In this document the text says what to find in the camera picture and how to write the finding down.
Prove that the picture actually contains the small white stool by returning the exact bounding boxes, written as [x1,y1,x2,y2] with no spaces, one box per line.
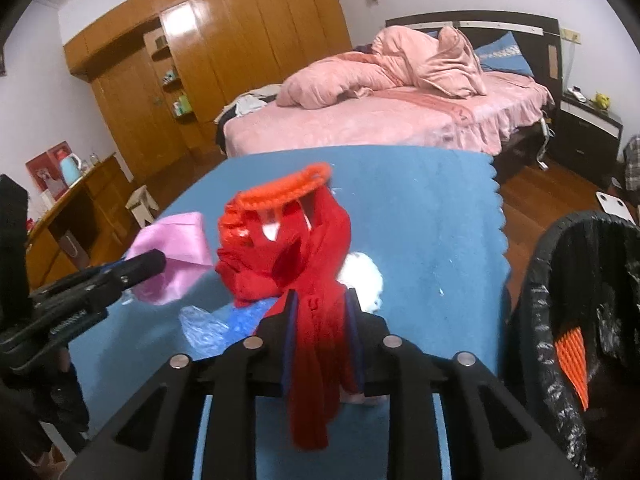
[125,185,161,226]

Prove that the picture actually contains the blue plastic bag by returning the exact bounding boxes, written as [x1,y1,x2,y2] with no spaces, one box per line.
[179,300,273,357]

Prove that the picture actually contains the white bathroom scale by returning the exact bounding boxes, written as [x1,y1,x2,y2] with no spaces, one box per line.
[597,191,636,221]

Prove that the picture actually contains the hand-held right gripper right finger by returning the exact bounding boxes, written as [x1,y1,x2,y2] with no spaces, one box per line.
[345,290,583,480]

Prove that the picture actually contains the wooden desk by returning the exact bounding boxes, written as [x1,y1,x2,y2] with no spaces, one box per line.
[22,152,136,291]

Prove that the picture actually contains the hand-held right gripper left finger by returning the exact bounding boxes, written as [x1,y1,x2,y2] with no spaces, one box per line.
[62,290,301,480]

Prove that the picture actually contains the white plastic bag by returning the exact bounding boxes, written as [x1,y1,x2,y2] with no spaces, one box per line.
[340,251,385,316]

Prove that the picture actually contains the pile of clothes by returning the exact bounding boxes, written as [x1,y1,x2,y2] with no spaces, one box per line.
[215,85,283,126]

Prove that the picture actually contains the blue felt table mat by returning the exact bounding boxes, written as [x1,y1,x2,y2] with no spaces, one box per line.
[67,144,512,480]

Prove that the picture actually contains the plaid bag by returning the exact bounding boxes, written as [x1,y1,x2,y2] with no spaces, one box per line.
[617,135,640,203]

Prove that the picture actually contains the trash bin with black liner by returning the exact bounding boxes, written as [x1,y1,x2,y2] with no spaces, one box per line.
[510,211,640,480]

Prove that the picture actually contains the light blue kettle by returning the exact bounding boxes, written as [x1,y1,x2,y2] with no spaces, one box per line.
[56,149,83,186]

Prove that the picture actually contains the dark nightstand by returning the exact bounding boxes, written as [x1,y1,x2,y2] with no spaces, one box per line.
[547,87,625,186]

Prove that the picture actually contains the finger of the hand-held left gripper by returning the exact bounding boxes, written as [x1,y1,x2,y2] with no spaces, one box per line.
[50,259,132,288]
[30,249,168,313]

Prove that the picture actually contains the pink plastic bag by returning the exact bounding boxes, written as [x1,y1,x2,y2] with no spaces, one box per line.
[122,211,215,307]

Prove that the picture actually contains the wooden wardrobe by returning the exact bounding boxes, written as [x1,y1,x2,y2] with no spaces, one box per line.
[62,0,353,186]

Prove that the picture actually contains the paper bag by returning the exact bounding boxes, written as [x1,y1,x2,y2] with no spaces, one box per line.
[57,230,91,271]

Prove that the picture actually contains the blue pillow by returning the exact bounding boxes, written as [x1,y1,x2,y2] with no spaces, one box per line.
[472,31,533,77]

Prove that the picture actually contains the bed with pink bedding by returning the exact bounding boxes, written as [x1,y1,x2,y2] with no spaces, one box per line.
[222,71,556,157]

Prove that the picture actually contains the red gift box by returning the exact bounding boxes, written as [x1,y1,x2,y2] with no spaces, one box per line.
[25,141,71,196]

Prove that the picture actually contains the dark wooden bed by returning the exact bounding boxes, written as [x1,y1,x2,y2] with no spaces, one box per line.
[215,10,563,186]

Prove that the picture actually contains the orange knitted cloth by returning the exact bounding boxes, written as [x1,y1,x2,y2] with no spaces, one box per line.
[555,327,591,411]

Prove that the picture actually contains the pink duvet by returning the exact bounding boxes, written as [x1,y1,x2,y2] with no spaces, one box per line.
[276,25,488,110]

